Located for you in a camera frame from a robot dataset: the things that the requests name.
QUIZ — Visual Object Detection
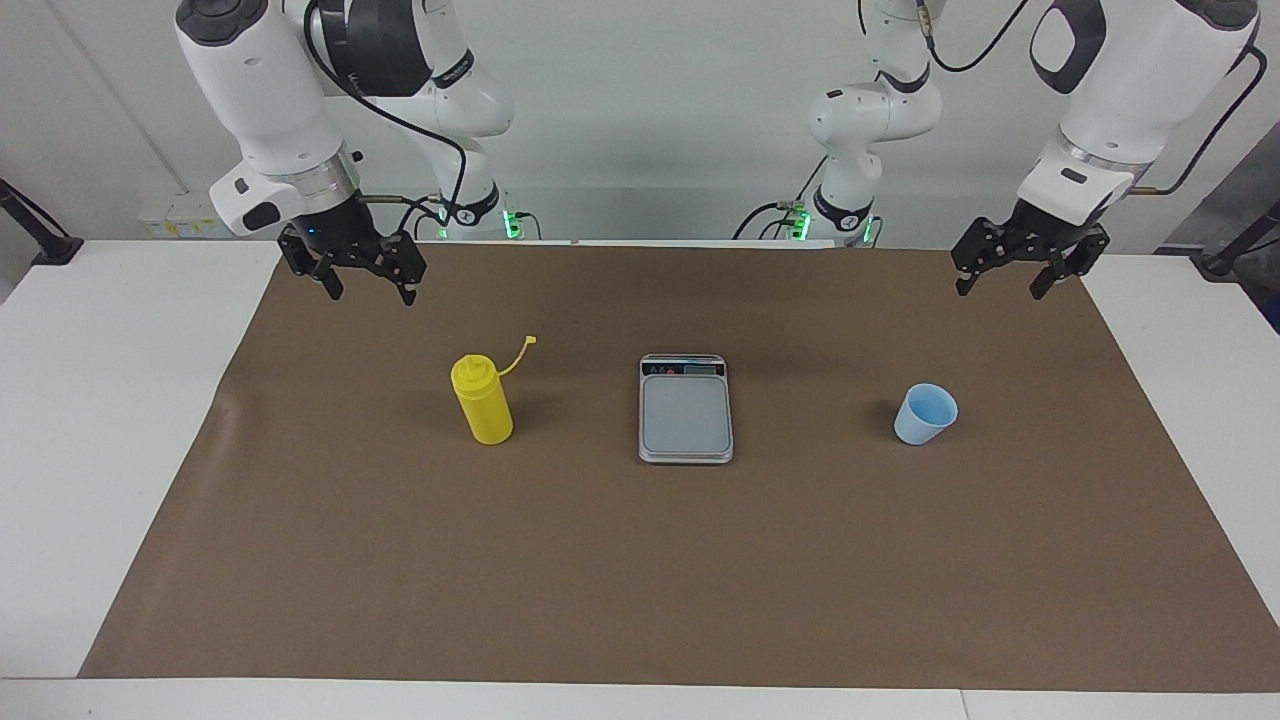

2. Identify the white wall socket box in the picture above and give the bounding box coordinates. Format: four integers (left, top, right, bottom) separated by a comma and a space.
138, 192, 233, 239

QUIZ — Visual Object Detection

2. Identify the silver digital kitchen scale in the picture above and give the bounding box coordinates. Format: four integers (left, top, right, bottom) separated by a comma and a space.
638, 353, 734, 466

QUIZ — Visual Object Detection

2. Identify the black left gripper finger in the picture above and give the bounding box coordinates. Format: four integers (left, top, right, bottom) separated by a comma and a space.
1029, 228, 1111, 301
951, 218, 1013, 297

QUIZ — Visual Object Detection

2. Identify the light blue plastic cup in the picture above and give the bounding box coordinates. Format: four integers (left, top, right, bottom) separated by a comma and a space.
893, 383, 959, 446

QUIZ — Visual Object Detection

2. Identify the black left arm shoulder cable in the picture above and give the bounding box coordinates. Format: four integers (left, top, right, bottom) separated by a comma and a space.
858, 0, 1031, 74

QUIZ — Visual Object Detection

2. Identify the black clamp stand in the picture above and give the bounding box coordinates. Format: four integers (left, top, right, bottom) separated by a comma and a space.
0, 178, 85, 266
1190, 200, 1280, 279

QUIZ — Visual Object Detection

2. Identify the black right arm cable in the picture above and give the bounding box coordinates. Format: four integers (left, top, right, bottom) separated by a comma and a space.
303, 0, 471, 231

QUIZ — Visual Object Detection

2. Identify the black base cable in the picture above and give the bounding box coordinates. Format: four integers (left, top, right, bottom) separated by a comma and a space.
732, 155, 831, 241
398, 193, 446, 241

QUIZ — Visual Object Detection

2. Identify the black left base cable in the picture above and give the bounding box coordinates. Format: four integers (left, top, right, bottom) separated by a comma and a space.
732, 155, 831, 241

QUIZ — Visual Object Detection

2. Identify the yellow squeeze bottle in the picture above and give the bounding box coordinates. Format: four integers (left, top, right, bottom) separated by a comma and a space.
450, 335, 538, 446

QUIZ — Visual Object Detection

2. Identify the black left arm wrist cable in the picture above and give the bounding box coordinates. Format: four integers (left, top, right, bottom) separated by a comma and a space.
1135, 45, 1269, 196

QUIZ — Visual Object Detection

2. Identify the black right base cable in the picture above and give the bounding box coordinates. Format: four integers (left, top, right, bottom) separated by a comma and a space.
398, 193, 446, 241

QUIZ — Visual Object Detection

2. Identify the brown paper table mat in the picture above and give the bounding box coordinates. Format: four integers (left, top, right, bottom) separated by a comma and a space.
78, 240, 1280, 694

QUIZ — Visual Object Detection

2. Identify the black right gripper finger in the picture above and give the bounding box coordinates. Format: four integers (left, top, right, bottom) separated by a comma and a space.
368, 232, 429, 307
277, 226, 345, 301

